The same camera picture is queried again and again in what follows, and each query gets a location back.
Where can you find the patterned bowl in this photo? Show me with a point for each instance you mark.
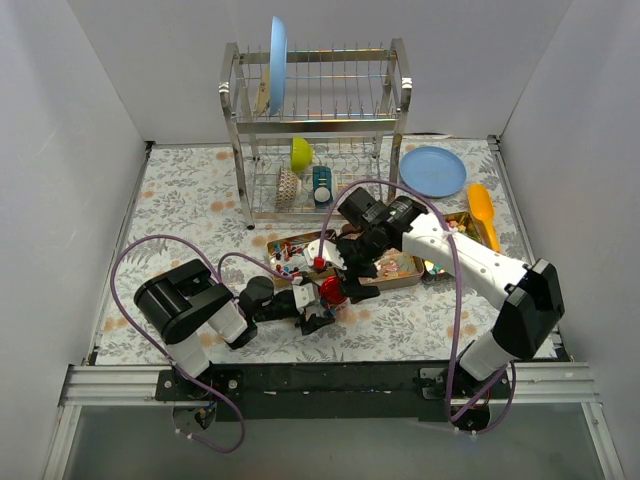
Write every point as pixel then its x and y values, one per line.
pixel 288 187

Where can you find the yellow-green bowl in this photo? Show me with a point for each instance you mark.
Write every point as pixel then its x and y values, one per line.
pixel 301 155

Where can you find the star candy tin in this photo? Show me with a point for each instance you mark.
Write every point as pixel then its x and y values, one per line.
pixel 464 223

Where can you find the red jar lid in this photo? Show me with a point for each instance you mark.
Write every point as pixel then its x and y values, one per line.
pixel 331 292

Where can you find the yellow plastic scoop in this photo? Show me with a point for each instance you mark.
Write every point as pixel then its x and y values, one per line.
pixel 482 211

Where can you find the teal white mug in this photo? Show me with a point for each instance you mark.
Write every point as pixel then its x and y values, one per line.
pixel 323 186

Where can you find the beige plate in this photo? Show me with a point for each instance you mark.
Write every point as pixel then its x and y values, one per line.
pixel 262 97

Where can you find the clear glass jar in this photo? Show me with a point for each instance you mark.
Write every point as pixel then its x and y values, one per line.
pixel 332 310

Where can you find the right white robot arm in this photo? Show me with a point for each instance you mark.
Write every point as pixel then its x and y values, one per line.
pixel 528 298

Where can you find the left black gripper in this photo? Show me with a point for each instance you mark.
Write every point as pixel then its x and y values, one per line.
pixel 310 310

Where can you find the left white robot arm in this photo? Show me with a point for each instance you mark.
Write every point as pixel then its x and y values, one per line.
pixel 178 303

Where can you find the large blue plate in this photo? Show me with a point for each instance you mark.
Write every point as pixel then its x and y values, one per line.
pixel 278 66

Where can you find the small blue plate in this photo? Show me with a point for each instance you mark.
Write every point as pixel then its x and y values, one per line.
pixel 433 171

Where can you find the steel dish rack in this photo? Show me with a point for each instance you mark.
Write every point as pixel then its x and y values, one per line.
pixel 351 103

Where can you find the popsicle candy tin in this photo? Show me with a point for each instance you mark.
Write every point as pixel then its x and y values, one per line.
pixel 395 270

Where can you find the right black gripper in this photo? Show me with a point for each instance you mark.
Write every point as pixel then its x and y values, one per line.
pixel 353 266

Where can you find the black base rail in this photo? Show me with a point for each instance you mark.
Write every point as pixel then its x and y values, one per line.
pixel 356 390

